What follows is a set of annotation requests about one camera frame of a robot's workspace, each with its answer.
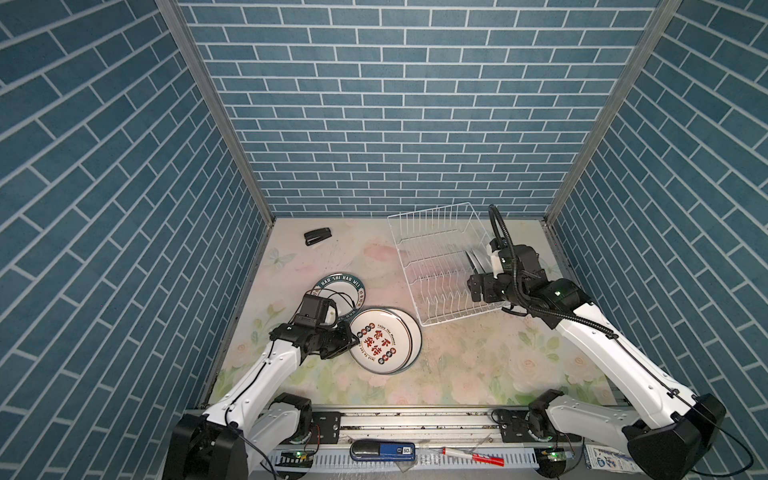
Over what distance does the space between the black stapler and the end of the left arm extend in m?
0.46

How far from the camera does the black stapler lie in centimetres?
114

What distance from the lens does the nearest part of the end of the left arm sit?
0.59 m
